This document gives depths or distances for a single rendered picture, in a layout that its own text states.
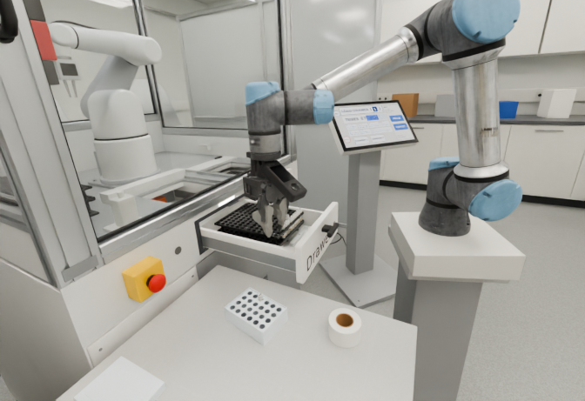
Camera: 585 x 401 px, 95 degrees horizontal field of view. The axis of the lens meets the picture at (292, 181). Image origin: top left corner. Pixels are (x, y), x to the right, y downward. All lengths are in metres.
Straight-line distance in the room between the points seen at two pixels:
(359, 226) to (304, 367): 1.30
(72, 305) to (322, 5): 2.37
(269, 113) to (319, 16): 1.98
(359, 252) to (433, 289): 0.98
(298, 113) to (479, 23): 0.38
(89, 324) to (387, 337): 0.62
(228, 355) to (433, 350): 0.77
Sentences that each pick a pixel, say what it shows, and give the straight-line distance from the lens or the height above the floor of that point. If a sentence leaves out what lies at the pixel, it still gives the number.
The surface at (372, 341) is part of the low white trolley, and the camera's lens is 0.69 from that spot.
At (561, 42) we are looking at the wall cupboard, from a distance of 4.08.
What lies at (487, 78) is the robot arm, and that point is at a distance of 0.74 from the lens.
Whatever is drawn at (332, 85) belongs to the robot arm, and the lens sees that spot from 0.73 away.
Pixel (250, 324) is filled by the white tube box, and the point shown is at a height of 0.80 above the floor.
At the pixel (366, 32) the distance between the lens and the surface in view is 2.38.
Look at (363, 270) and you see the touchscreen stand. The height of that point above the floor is 0.06.
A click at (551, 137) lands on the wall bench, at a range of 3.78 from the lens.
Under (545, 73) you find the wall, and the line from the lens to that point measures 4.42.
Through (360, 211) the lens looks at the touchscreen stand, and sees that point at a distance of 1.79.
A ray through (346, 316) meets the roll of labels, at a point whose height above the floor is 0.79.
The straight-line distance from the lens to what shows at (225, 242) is 0.80.
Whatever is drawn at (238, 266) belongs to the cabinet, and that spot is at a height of 0.66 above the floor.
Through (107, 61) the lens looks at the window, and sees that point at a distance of 0.69.
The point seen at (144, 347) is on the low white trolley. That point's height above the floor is 0.76.
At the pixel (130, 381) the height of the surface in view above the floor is 0.78.
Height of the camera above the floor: 1.27
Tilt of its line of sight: 19 degrees down
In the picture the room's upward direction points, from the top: 2 degrees counter-clockwise
